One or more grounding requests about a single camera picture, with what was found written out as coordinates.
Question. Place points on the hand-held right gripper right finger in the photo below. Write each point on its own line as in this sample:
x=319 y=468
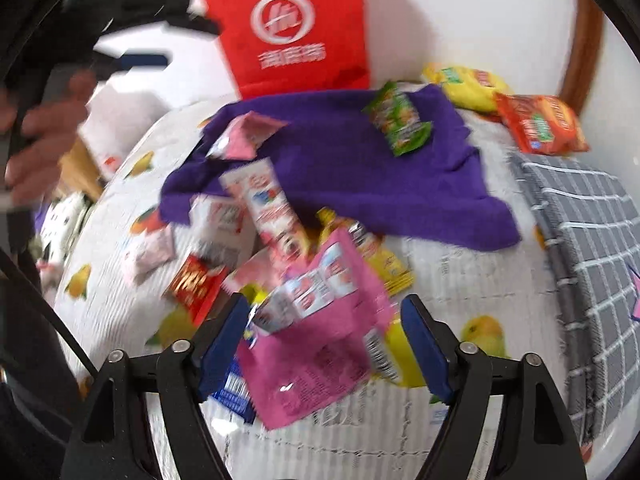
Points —
x=425 y=355

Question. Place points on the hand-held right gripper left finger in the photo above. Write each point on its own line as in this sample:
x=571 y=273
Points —
x=225 y=350

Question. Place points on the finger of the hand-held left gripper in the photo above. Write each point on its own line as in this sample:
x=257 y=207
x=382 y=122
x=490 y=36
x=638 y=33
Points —
x=197 y=22
x=145 y=60

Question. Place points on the large magenta snack packet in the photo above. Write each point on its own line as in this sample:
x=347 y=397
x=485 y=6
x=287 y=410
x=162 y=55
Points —
x=310 y=375

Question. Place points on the yellow dark print snack packet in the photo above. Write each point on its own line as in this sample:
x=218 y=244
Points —
x=385 y=265

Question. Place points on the pale pink snack packet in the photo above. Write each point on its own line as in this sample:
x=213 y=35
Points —
x=150 y=255

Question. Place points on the long white red snack packet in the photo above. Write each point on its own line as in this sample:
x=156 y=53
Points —
x=270 y=205

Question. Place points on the purple cloth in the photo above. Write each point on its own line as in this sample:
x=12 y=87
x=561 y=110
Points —
x=340 y=160

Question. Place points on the person's left hand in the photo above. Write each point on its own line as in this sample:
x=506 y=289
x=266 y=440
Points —
x=45 y=130

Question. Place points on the plain yellow snack packet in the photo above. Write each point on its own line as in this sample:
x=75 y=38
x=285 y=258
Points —
x=400 y=360

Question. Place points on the blue snack packet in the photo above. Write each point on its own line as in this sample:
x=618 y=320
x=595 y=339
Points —
x=232 y=395

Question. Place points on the white red shopping bag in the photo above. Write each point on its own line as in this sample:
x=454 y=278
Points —
x=120 y=120

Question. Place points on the red gold snack packet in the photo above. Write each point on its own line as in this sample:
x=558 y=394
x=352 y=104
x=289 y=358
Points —
x=195 y=282

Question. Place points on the fruit print tablecloth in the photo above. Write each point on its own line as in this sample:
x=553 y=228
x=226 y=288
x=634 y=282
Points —
x=475 y=280

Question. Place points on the red paper bag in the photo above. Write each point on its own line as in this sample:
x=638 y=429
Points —
x=300 y=60

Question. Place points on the pink silver snack packet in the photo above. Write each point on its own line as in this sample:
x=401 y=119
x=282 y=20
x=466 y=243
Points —
x=245 y=135

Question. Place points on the brown cardboard box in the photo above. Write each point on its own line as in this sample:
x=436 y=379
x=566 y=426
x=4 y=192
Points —
x=82 y=170

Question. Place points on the white printed cloth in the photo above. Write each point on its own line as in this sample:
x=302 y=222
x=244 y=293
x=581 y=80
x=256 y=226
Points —
x=62 y=225

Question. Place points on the grey checked blanket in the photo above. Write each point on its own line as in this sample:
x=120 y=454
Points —
x=585 y=240

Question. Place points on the green snack packet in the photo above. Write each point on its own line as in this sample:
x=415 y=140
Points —
x=397 y=120

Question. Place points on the orange snack bag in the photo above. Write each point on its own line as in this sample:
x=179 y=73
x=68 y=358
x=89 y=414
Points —
x=540 y=125

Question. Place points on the yellow snack bag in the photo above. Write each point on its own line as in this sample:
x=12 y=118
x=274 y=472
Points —
x=470 y=87

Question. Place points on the brown wooden frame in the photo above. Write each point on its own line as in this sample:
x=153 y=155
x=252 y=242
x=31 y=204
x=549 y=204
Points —
x=582 y=45

